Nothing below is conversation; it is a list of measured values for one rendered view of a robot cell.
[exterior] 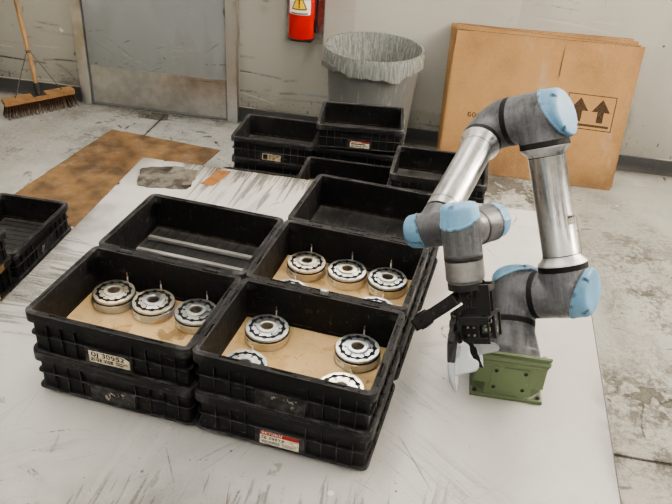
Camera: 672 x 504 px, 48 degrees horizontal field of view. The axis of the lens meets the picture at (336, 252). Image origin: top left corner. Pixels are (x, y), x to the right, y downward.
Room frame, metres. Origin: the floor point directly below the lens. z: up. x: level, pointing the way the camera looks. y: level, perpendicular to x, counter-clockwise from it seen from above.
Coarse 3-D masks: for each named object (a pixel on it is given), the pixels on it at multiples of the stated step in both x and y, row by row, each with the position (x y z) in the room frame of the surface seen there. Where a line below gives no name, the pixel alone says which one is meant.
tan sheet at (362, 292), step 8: (288, 256) 1.76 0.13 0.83; (328, 264) 1.73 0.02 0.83; (280, 272) 1.68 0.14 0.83; (368, 272) 1.70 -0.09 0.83; (320, 280) 1.65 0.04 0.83; (408, 280) 1.68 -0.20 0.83; (320, 288) 1.62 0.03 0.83; (328, 288) 1.62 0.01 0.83; (336, 288) 1.62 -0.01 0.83; (360, 288) 1.63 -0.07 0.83; (408, 288) 1.64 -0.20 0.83; (360, 296) 1.59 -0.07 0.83; (368, 296) 1.59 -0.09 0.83; (400, 304) 1.57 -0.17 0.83
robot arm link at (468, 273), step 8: (448, 264) 1.22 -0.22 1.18; (456, 264) 1.21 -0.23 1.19; (464, 264) 1.20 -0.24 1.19; (472, 264) 1.21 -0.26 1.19; (480, 264) 1.22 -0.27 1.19; (448, 272) 1.22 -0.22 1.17; (456, 272) 1.20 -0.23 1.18; (464, 272) 1.20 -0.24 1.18; (472, 272) 1.20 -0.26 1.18; (480, 272) 1.21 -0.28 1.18; (448, 280) 1.21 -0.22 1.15; (456, 280) 1.20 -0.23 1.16; (464, 280) 1.19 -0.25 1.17; (472, 280) 1.19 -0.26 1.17; (480, 280) 1.20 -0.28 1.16
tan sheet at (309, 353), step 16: (240, 336) 1.40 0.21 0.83; (304, 336) 1.41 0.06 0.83; (320, 336) 1.42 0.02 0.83; (224, 352) 1.34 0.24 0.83; (272, 352) 1.35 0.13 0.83; (288, 352) 1.35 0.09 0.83; (304, 352) 1.36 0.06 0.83; (320, 352) 1.36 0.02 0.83; (384, 352) 1.37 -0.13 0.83; (288, 368) 1.30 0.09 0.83; (304, 368) 1.30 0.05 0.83; (320, 368) 1.30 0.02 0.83; (336, 368) 1.31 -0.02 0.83; (368, 384) 1.26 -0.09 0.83
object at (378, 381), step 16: (240, 288) 1.45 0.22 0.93; (288, 288) 1.46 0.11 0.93; (224, 304) 1.39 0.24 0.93; (352, 304) 1.42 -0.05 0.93; (368, 304) 1.42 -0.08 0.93; (400, 320) 1.37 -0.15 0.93; (208, 336) 1.27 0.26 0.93; (192, 352) 1.22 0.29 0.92; (208, 352) 1.22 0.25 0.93; (224, 368) 1.19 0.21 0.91; (240, 368) 1.18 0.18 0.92; (256, 368) 1.18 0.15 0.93; (272, 368) 1.18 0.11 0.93; (384, 368) 1.20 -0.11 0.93; (288, 384) 1.16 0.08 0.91; (304, 384) 1.15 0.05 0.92; (320, 384) 1.14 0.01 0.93; (336, 384) 1.15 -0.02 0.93; (352, 400) 1.13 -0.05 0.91; (368, 400) 1.12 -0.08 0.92
